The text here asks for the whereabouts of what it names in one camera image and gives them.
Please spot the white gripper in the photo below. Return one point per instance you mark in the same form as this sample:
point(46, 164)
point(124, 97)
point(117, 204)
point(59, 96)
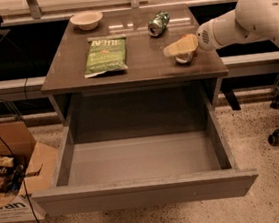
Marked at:
point(205, 36)

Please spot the red coke can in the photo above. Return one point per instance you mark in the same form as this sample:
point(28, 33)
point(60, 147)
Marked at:
point(185, 58)

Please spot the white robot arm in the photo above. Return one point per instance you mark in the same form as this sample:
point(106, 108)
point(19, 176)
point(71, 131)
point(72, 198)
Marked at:
point(250, 21)

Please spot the green soda can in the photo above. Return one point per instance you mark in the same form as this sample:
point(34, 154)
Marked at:
point(158, 24)

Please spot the grey cabinet with top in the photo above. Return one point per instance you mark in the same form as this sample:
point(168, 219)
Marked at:
point(146, 63)

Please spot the open grey top drawer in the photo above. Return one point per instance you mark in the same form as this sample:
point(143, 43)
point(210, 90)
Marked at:
point(142, 148)

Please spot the green chip bag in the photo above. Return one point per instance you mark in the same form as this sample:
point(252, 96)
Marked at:
point(105, 54)

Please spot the white bowl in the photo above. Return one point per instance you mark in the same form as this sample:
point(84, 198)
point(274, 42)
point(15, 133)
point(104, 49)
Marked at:
point(86, 20)

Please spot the brown cardboard box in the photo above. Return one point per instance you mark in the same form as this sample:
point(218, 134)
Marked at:
point(26, 167)

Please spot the dark snack bag in box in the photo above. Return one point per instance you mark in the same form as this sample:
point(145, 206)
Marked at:
point(11, 175)

